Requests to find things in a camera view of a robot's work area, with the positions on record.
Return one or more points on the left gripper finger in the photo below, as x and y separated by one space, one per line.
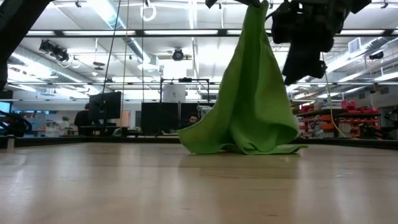
252 3

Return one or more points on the green microfiber towel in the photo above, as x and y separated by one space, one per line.
255 109

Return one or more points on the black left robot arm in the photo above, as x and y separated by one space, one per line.
15 25

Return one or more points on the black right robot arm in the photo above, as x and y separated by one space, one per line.
311 21

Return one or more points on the red bin shelving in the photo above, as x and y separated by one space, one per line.
357 111

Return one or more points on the white box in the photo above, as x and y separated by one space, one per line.
174 93

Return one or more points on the person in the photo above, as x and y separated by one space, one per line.
82 123
193 119

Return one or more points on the black partition panels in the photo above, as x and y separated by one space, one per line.
158 119

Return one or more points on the black monitor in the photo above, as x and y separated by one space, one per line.
105 105

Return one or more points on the black ceiling camera cluster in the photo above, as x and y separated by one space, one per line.
54 49

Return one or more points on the black aluminium table frame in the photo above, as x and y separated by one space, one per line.
93 140

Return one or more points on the silver frame bracket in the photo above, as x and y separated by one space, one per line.
11 143

